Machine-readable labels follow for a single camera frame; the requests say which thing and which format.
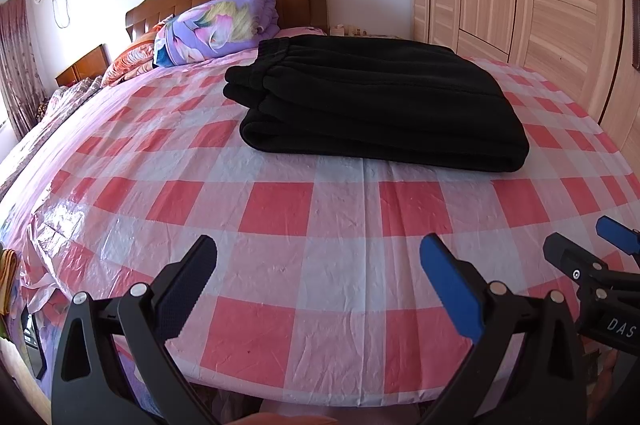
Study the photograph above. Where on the small wooden headboard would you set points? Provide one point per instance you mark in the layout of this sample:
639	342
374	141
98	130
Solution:
85	67

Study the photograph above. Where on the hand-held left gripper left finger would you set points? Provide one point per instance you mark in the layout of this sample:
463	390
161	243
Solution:
187	285

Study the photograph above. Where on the pink pillow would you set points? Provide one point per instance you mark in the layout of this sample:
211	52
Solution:
300	31

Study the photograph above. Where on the purple floral quilt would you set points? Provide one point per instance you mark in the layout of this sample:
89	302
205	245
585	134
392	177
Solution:
220	25

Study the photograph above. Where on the pink checkered plastic sheet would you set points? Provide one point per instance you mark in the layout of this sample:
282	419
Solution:
280	210

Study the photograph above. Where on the purple floral bedsheet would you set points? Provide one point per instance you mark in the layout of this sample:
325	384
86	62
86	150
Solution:
50	330

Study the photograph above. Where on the grey floral blanket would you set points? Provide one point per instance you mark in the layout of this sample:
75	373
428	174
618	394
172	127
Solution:
60	105

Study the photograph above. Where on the dark red patterned curtain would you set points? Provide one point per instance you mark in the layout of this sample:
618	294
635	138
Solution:
17	65

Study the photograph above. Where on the light wooden wardrobe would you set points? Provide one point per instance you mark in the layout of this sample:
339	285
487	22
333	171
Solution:
550	5

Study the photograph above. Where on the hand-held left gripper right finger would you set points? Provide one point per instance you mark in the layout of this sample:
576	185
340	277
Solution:
450	290

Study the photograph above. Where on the orange floral pillow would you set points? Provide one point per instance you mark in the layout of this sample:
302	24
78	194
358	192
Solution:
130	60

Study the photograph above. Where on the cluttered bedside table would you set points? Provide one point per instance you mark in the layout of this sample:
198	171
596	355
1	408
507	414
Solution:
365	31

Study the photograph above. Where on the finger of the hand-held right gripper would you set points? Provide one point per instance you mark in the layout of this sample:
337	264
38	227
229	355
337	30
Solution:
620	235
570	257

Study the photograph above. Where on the black pants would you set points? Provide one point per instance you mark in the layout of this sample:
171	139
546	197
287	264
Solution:
375	105

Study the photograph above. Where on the person's right hand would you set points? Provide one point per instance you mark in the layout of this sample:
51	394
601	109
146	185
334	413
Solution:
606	380

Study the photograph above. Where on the yellow cloth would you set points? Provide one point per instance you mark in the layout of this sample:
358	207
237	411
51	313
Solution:
7	280

